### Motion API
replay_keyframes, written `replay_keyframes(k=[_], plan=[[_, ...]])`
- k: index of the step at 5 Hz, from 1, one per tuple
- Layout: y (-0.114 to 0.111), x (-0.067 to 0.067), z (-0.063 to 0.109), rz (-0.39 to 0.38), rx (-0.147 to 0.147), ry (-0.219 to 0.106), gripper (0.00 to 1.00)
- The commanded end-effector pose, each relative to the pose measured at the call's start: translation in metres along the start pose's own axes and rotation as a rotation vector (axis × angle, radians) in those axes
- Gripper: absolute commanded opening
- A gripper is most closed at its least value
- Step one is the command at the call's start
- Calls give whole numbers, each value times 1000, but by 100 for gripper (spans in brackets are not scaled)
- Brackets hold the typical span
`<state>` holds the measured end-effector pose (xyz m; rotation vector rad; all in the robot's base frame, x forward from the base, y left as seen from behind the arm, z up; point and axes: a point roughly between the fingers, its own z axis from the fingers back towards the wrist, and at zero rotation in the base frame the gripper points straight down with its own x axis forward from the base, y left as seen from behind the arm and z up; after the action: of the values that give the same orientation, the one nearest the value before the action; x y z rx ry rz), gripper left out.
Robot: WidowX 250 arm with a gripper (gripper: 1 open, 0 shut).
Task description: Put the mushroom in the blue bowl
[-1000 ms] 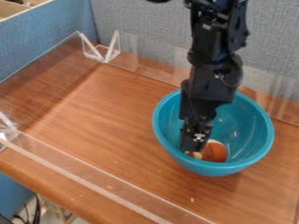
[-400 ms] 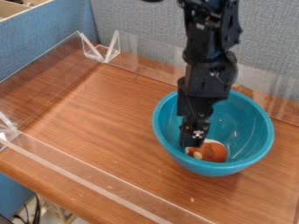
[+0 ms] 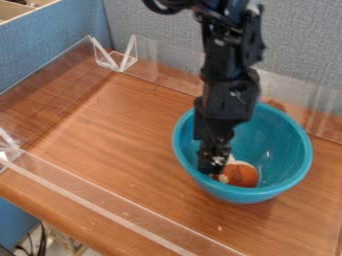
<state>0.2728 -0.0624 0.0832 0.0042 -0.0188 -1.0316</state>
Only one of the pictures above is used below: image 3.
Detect black cables under table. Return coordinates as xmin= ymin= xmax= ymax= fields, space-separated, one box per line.
xmin=0 ymin=222 xmax=51 ymax=256

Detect clear acrylic back barrier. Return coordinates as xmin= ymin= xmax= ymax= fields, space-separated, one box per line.
xmin=136 ymin=35 xmax=342 ymax=116

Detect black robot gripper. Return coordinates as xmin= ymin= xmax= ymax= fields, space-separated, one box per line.
xmin=194 ymin=68 xmax=261 ymax=175

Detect blue plastic bowl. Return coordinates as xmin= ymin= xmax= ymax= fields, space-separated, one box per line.
xmin=172 ymin=103 xmax=313 ymax=204

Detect brown and white toy mushroom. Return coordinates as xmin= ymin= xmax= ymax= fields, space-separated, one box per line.
xmin=211 ymin=156 xmax=259 ymax=188

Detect clear acrylic corner bracket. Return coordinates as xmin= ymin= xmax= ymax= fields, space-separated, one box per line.
xmin=90 ymin=35 xmax=139 ymax=73

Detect blue partition panel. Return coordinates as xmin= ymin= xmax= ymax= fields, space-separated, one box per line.
xmin=0 ymin=0 xmax=111 ymax=93

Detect clear acrylic front barrier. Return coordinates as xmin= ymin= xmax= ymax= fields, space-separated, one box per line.
xmin=0 ymin=128 xmax=246 ymax=256

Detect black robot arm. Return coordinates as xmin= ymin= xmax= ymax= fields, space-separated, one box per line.
xmin=142 ymin=0 xmax=266 ymax=174

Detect clear acrylic barrier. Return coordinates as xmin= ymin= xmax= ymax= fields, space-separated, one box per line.
xmin=136 ymin=35 xmax=342 ymax=116
xmin=0 ymin=128 xmax=246 ymax=256

